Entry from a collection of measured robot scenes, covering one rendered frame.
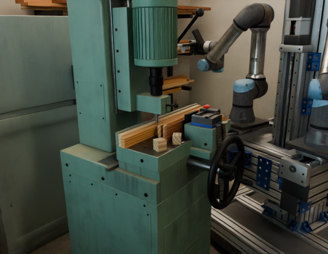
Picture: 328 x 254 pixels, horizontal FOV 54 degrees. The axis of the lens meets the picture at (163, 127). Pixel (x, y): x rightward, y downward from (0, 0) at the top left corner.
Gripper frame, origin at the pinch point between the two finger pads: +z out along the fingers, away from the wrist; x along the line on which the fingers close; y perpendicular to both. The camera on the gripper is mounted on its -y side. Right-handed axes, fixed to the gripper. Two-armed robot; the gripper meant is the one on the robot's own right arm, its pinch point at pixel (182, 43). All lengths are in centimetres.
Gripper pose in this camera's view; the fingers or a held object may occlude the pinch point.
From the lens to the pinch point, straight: 228.3
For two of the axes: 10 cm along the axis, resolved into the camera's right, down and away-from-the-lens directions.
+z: -7.4, -1.9, 6.5
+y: 1.0, 9.1, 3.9
